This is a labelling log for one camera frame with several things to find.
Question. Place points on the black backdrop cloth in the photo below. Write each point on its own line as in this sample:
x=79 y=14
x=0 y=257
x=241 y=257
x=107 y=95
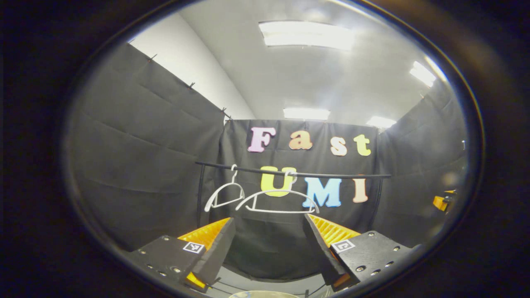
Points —
x=124 y=165

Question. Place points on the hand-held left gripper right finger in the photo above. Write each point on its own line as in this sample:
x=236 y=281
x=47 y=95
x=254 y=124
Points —
x=325 y=256

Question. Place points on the large ceiling light panel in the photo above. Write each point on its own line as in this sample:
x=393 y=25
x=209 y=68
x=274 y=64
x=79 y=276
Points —
x=306 y=35

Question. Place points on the black clothes rail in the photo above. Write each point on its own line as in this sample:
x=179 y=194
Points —
x=331 y=175

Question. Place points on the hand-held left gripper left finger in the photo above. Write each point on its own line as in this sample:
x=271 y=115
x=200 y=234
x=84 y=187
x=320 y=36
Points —
x=215 y=260

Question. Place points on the white plastic hanger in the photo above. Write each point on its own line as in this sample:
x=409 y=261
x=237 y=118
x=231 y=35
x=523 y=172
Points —
x=234 y=174
x=281 y=211

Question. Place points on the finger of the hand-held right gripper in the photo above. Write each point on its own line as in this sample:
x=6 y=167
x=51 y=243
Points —
x=441 y=203

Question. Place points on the beige laundry hamper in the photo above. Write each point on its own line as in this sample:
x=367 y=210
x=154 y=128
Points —
x=265 y=294

